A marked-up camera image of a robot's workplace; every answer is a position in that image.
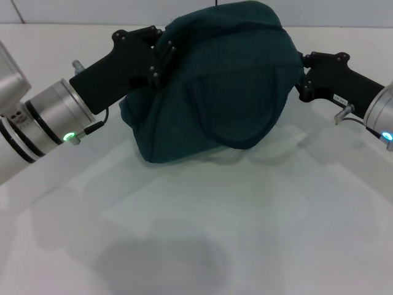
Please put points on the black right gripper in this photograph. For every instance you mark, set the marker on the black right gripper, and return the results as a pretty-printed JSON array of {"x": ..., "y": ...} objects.
[{"x": 340, "y": 80}]

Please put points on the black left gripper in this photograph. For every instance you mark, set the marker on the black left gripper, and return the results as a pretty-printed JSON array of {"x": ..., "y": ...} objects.
[{"x": 116, "y": 73}]

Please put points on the dark teal insulated bag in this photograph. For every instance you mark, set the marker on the dark teal insulated bag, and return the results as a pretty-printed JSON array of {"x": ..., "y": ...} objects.
[{"x": 221, "y": 92}]

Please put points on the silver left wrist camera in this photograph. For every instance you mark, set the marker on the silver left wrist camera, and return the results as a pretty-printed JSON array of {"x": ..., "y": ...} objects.
[{"x": 10, "y": 77}]

